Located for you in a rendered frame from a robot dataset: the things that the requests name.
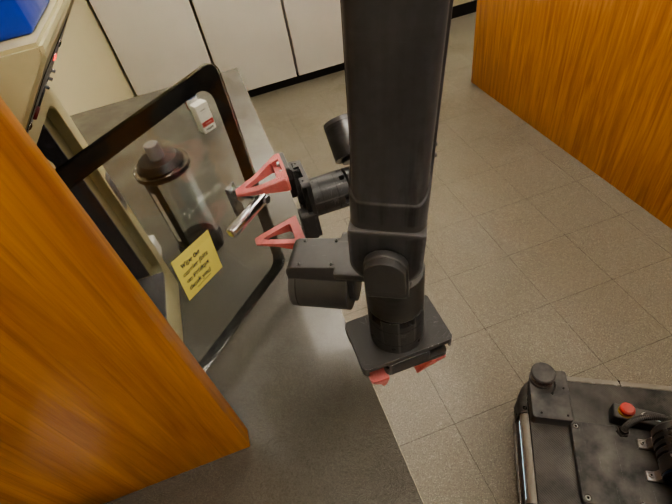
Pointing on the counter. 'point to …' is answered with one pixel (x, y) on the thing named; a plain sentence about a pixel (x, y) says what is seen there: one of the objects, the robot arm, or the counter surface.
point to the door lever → (247, 213)
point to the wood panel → (87, 355)
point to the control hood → (30, 60)
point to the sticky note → (197, 265)
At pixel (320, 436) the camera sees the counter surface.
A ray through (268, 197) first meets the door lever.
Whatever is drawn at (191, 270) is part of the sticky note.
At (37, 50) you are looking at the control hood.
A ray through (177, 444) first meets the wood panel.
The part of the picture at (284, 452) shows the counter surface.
